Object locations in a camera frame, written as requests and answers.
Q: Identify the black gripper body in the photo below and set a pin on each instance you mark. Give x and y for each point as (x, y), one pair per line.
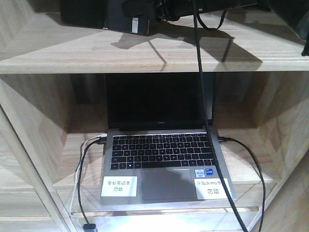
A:
(172, 10)

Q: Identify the black foldable phone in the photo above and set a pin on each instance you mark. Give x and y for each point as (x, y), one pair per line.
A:
(101, 14)

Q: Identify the light wooden shelf unit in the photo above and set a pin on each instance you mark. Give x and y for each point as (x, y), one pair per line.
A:
(262, 100)

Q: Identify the grey laptop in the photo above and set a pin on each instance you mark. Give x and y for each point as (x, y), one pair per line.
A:
(160, 148)

